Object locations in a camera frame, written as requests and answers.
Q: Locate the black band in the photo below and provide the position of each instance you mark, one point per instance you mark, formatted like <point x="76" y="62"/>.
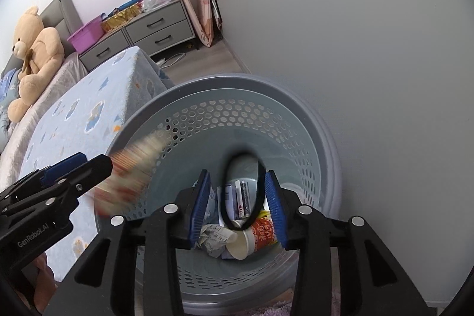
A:
<point x="226" y="216"/>

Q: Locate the white wardrobe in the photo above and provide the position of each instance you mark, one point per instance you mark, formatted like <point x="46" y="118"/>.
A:
<point x="351" y="42"/>

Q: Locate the grey drawer nightstand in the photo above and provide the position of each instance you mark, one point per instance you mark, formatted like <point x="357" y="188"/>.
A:
<point x="105" y="51"/>
<point x="159" y="29"/>

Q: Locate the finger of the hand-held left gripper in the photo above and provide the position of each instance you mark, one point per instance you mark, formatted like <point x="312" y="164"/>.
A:
<point x="63" y="166"/>
<point x="96" y="169"/>

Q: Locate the red white paper cup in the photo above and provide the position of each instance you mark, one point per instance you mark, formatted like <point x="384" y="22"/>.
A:
<point x="255" y="234"/>

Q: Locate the pinkish grey bed sheet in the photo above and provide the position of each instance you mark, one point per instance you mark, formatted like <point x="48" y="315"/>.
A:
<point x="48" y="90"/>

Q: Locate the plain pink board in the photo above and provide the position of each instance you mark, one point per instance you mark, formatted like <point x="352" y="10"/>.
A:
<point x="185" y="1"/>

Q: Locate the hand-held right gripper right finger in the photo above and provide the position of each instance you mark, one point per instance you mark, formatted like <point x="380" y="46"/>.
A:
<point x="277" y="212"/>

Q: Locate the grey perforated plastic bin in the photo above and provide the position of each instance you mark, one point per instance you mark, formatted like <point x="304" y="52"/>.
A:
<point x="296" y="138"/>

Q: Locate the blue wrapped rolls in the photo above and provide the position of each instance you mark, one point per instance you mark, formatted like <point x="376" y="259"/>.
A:
<point x="127" y="3"/>

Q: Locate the patterned playing card box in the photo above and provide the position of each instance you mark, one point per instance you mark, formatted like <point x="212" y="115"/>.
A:
<point x="245" y="195"/>

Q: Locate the white paper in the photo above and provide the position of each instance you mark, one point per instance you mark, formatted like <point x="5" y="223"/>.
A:
<point x="214" y="238"/>

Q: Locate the beige teddy bear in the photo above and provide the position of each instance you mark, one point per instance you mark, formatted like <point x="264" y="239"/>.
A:
<point x="37" y="49"/>

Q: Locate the grey bed headboard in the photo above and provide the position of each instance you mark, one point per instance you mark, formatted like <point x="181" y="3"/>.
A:
<point x="63" y="10"/>

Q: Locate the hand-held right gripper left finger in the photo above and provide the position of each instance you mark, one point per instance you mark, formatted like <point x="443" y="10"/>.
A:
<point x="198" y="212"/>

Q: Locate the purple plastic basin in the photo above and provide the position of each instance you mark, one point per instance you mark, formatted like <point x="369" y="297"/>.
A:
<point x="87" y="34"/>

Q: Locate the blue patterned quilt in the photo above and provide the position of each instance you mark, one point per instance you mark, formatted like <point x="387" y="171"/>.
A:
<point x="7" y="94"/>

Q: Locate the gold gift boxes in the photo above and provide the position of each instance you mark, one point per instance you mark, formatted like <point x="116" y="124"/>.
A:
<point x="120" y="20"/>

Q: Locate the person's left hand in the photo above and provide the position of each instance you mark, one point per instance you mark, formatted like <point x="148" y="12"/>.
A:
<point x="46" y="273"/>

